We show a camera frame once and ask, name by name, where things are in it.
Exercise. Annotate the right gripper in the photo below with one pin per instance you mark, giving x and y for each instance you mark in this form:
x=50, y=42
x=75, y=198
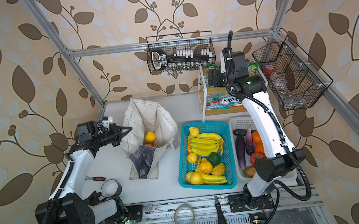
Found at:
x=214, y=76

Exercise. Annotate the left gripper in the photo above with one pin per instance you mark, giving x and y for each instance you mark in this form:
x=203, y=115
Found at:
x=114, y=130

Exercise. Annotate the green snack bag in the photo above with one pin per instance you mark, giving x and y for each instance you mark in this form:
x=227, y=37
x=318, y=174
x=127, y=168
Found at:
x=253, y=68
x=209, y=67

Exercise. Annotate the yellow lemon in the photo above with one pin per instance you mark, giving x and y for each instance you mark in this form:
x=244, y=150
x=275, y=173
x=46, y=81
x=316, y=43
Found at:
x=194, y=178
x=149, y=138

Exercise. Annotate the cream canvas tote bag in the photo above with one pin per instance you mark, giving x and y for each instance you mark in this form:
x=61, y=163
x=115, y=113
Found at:
x=145, y=116

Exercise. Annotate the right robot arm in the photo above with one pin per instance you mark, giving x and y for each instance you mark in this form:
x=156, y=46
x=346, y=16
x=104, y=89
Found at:
x=281, y=156

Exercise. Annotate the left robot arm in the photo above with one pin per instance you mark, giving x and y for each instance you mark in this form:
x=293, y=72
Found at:
x=65, y=205

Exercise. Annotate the Fox's candy bag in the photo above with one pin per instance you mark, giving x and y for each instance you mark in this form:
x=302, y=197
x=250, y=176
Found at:
x=222, y=101

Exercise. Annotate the white wooden two-tier shelf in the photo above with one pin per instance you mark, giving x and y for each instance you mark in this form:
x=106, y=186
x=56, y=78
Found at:
x=204, y=90

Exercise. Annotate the black socket tool set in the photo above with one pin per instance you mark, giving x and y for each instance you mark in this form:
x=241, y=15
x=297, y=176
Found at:
x=188, y=57

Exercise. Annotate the plastic bottle red cap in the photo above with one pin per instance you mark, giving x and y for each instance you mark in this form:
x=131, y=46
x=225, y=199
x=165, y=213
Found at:
x=278, y=83

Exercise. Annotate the white plastic basket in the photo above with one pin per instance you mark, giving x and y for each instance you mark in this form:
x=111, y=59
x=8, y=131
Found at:
x=244, y=123

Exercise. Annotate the black tape roll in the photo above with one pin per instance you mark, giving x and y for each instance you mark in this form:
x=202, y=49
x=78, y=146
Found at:
x=111, y=189

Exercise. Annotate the yellow pear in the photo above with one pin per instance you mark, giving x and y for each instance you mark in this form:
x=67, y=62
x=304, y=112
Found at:
x=194, y=132

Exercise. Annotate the purple eggplant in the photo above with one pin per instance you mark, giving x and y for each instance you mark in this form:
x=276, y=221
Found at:
x=240, y=152

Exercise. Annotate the banana bunch upper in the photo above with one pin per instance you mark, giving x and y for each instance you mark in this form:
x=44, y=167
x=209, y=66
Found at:
x=205, y=143

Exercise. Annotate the teal plastic basket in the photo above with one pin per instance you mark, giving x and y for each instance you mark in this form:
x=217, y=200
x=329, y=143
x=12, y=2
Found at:
x=190, y=161

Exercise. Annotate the yellow textured fruit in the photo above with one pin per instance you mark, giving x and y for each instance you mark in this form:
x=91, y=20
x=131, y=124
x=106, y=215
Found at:
x=206, y=167

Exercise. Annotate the green bell pepper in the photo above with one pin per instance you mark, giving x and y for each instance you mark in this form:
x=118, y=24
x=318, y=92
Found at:
x=214, y=159

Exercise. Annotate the banana lower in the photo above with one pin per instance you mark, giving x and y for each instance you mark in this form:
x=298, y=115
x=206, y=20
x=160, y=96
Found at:
x=212, y=179

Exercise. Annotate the clear tape roll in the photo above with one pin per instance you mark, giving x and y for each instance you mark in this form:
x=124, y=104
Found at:
x=184, y=214

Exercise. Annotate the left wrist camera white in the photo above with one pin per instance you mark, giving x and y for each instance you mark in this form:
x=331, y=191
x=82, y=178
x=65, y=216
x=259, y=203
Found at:
x=106, y=121

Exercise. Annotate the red handled screwdriver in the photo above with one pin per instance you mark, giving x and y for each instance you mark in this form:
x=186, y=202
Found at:
x=98, y=179

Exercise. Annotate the black wire basket back wall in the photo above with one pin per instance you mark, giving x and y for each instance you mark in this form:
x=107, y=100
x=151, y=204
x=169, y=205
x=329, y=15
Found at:
x=179, y=39

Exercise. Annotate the black wire basket wall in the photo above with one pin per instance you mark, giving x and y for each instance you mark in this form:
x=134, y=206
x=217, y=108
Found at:
x=307, y=81
x=179, y=39

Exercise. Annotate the black wire basket right wall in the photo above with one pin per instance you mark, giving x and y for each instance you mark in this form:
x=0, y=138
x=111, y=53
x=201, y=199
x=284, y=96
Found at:
x=307, y=81

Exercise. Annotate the black handled screwdriver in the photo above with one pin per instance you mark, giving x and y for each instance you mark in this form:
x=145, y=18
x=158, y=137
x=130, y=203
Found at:
x=219, y=212

